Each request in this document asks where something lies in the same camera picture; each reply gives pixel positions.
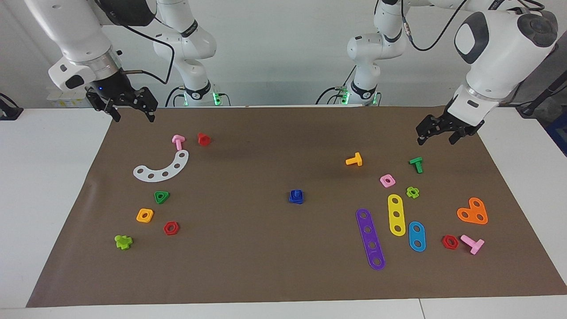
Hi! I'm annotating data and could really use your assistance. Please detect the blue frame object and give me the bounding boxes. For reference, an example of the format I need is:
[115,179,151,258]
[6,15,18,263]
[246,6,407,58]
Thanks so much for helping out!
[544,117,567,158]

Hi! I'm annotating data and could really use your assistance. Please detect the white small boxes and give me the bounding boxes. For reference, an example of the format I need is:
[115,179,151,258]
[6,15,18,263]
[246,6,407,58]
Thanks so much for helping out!
[47,86,96,108]

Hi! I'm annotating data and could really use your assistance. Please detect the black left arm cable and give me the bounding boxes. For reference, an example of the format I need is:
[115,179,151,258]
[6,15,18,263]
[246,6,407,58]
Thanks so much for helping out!
[374,0,548,52]

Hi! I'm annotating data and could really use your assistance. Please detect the blue two-hole plastic strip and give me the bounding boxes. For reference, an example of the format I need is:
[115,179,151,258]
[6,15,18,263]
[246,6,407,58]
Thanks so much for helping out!
[408,221,427,253]

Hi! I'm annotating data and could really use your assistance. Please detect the black stand pole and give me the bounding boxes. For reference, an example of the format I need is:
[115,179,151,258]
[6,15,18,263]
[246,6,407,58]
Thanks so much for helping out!
[516,69,567,119]

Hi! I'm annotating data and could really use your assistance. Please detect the orange three-hole corner plate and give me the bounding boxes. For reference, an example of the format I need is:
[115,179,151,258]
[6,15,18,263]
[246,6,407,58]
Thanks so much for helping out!
[457,197,489,225]

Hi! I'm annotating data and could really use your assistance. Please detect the purple four-hole plastic strip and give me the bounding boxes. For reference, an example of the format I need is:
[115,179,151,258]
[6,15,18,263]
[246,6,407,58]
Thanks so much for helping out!
[355,208,386,271]

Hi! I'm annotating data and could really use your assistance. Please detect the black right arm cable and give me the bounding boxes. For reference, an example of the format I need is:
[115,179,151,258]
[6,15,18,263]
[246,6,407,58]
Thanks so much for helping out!
[95,0,175,86]

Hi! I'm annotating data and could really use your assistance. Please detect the brown table mat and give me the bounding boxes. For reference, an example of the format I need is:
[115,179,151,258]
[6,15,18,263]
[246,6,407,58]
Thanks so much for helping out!
[26,105,567,308]

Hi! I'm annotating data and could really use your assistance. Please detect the black base cable bundle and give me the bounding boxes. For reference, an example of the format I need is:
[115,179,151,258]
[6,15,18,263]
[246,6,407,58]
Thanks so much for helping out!
[315,85,353,106]
[165,85,186,108]

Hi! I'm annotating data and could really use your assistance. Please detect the white curved five-hole strip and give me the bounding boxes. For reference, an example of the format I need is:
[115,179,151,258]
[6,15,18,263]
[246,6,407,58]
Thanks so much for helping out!
[133,150,190,183]

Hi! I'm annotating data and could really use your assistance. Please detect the yellow three-hole plastic strip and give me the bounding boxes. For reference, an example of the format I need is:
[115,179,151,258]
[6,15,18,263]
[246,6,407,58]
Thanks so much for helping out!
[388,194,407,237]

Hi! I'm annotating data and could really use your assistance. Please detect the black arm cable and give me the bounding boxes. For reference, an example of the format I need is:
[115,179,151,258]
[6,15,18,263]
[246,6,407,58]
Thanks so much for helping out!
[95,0,175,86]
[374,0,548,52]

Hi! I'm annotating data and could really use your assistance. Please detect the black clamp mount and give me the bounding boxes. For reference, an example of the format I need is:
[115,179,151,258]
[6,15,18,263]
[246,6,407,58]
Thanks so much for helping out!
[0,92,23,121]

